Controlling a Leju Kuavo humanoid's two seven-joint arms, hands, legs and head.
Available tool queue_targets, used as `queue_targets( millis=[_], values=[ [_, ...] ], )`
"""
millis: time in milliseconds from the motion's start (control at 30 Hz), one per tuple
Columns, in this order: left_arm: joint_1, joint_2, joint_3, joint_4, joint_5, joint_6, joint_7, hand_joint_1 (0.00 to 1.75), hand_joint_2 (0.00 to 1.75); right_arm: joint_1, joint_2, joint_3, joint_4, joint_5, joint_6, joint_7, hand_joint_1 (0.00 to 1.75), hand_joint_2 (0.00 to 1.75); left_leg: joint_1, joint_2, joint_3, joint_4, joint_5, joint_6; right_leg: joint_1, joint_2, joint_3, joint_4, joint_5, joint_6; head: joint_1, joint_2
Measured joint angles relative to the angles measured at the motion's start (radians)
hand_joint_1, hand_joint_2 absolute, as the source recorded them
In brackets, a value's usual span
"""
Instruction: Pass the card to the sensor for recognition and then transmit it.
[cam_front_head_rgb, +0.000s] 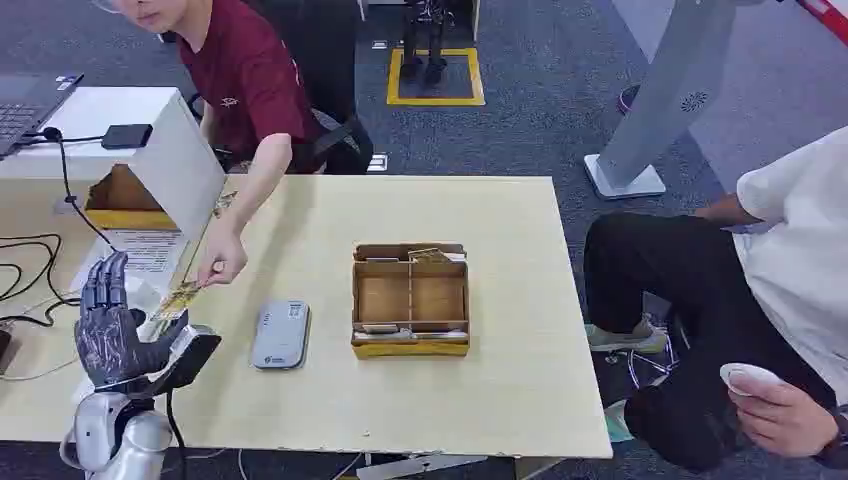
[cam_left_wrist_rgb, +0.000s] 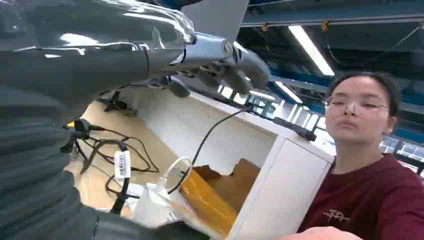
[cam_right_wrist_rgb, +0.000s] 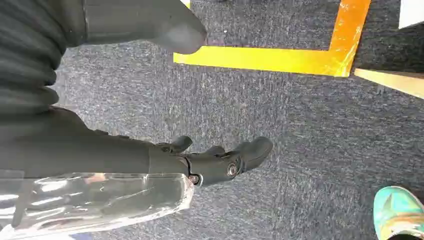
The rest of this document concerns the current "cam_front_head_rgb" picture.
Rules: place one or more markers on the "grey card reader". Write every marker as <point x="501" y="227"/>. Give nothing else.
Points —
<point x="280" y="334"/>

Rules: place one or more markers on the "black power plug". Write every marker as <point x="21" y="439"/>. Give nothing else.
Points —
<point x="137" y="316"/>

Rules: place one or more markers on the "red white barrier strip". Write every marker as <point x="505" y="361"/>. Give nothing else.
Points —
<point x="828" y="16"/>

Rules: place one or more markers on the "white kiosk stand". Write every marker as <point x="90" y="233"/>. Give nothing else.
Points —
<point x="669" y="86"/>

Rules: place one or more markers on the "dark grey laptop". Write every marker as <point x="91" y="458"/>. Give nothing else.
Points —
<point x="23" y="109"/>

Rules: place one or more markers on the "person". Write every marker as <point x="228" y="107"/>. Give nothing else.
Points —
<point x="696" y="298"/>
<point x="245" y="73"/>

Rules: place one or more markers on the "open wooden box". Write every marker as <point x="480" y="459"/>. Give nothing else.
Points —
<point x="122" y="199"/>

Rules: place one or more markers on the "row of stacked cards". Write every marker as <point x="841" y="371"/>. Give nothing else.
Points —
<point x="411" y="336"/>

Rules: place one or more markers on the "black office chair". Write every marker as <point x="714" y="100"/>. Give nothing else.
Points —
<point x="324" y="60"/>

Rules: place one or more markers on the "chrome stool frame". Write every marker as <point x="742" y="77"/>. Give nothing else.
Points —
<point x="652" y="364"/>

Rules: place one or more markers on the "dark flat object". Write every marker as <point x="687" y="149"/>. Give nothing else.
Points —
<point x="4" y="351"/>

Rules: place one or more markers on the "dark card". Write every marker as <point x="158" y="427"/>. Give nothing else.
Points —
<point x="381" y="260"/>

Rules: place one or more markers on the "tilted brown card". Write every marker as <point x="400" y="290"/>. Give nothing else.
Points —
<point x="427" y="255"/>

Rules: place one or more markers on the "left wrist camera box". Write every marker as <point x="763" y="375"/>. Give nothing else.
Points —
<point x="189" y="351"/>

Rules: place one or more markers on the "wooden card box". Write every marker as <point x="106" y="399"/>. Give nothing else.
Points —
<point x="411" y="298"/>

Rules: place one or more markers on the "silver floor socket plate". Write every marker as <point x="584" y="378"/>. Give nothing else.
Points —
<point x="378" y="163"/>
<point x="379" y="44"/>

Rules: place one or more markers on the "black robot legs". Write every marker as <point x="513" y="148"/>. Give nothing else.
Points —
<point x="434" y="40"/>

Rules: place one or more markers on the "white oval remote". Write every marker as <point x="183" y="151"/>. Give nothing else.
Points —
<point x="745" y="374"/>

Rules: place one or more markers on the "pale green shoe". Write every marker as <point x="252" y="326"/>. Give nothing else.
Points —
<point x="617" y="427"/>

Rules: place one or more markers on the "white power strip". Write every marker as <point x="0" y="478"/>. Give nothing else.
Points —
<point x="142" y="291"/>

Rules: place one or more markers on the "person's hand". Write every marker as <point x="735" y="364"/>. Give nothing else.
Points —
<point x="788" y="420"/>
<point x="222" y="255"/>

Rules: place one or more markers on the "dark shoe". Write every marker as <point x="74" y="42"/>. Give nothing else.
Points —
<point x="628" y="99"/>

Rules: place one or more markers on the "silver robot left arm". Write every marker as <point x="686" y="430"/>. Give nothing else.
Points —
<point x="126" y="437"/>

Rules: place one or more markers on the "yellow floor tape square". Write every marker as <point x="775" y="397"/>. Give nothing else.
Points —
<point x="435" y="101"/>

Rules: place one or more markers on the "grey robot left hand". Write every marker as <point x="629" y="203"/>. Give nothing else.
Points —
<point x="109" y="344"/>

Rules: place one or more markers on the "beige sneaker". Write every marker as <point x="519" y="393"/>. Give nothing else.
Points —
<point x="626" y="339"/>

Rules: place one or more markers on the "dark wristwatch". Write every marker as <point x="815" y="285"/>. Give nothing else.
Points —
<point x="838" y="444"/>

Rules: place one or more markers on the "printed paper sheet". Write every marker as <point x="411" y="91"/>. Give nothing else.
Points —
<point x="149" y="255"/>

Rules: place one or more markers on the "black power adapter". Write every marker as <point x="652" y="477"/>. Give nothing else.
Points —
<point x="126" y="136"/>

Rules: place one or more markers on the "white desk riser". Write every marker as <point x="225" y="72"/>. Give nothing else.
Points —
<point x="172" y="166"/>

